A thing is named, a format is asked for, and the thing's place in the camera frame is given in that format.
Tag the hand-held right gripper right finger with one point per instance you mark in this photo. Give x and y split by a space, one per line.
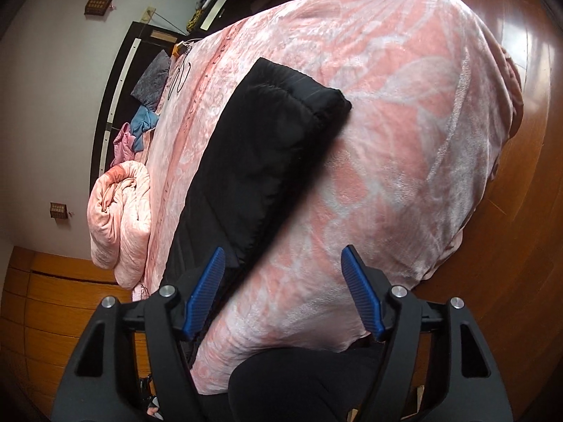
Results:
358 288

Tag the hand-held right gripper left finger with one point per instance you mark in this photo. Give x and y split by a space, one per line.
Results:
206 290

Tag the rolled pink quilt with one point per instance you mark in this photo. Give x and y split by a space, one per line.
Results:
116 220

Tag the pink patterned blanket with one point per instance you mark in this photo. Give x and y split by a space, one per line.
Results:
396 140

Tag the wooden wardrobe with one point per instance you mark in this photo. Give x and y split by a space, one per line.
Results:
52 307

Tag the pink cloth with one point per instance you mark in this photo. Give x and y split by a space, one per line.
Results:
125 147

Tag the blue cloth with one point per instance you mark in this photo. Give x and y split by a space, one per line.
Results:
143 123

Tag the grey pillow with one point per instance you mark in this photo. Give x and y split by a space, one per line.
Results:
151 79

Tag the black headboard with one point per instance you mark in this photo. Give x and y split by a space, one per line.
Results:
118 88

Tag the small orange object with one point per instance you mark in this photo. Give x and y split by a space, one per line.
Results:
180 49

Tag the black nightstand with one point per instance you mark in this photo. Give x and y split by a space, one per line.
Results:
215 6

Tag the brown wall fixture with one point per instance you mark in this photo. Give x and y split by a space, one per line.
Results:
97 5
58 210

